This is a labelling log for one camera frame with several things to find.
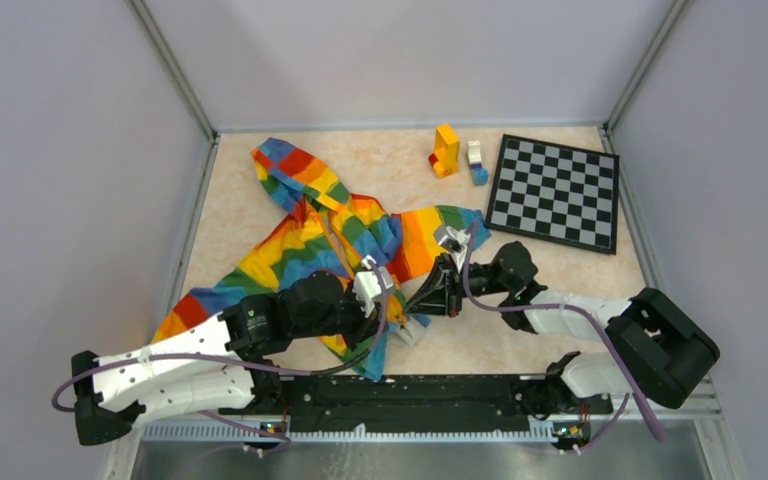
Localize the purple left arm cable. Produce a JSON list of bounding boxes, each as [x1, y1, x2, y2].
[[51, 261, 391, 455]]

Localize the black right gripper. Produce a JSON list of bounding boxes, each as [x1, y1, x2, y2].
[[403, 251, 512, 318]]

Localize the black white checkerboard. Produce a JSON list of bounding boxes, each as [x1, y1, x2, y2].
[[484, 134, 621, 255]]

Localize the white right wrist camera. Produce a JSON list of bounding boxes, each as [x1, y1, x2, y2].
[[433, 225, 470, 254]]

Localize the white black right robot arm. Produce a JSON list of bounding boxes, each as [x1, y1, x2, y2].
[[405, 241, 721, 412]]

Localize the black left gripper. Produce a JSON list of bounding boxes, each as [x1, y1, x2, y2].
[[293, 281, 389, 352]]

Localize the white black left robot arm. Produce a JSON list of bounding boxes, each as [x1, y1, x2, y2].
[[69, 267, 395, 446]]

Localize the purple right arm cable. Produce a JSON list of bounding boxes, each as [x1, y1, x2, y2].
[[460, 221, 667, 453]]

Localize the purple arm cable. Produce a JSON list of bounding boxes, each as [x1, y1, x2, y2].
[[460, 221, 667, 453], [51, 261, 391, 455]]

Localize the orange yellow block toy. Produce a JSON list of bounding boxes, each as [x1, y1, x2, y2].
[[428, 124, 460, 178]]

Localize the white blue block toy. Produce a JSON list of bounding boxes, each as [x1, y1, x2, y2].
[[466, 140, 489, 186]]

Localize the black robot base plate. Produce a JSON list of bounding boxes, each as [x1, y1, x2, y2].
[[280, 374, 614, 434]]

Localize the rainbow striped zip jacket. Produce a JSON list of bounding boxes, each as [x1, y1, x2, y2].
[[152, 137, 491, 382]]

